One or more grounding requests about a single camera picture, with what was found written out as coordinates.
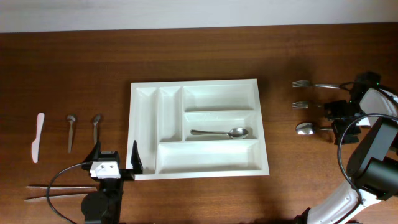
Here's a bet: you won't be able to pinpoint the small steel teaspoon right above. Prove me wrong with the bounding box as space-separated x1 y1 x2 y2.
93 114 101 145

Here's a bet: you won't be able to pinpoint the steel tablespoon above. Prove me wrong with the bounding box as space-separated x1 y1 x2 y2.
295 123 333 135
190 128 249 139

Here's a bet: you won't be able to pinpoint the left black cable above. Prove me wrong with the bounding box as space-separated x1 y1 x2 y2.
45 161 91 224

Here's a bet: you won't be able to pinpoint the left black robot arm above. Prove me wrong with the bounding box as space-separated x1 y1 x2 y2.
81 142 143 223

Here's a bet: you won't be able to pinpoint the upper metal chopstick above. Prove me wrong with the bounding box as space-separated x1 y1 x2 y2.
26 185 97 190

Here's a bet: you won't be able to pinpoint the steel fork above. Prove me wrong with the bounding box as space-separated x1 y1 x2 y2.
292 80 340 89
292 101 324 109

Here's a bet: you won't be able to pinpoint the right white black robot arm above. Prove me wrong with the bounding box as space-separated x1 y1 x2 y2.
294 72 397 224

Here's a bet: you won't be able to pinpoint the black cable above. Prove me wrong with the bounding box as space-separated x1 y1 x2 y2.
336 81 398 205
45 161 91 224

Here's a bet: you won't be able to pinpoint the white plastic cutlery tray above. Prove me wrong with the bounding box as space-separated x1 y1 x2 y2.
127 79 269 180

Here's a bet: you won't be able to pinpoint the small steel teaspoon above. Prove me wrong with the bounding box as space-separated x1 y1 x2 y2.
67 114 76 153
93 114 101 145

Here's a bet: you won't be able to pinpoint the white plastic knife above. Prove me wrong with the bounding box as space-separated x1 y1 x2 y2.
31 113 45 163

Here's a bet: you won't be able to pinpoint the right black cable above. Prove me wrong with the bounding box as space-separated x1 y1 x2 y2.
336 81 398 205

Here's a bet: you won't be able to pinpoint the small steel teaspoon left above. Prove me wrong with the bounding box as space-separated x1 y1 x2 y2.
67 114 76 153

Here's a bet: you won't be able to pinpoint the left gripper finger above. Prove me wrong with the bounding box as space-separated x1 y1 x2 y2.
83 141 101 162
131 140 144 174

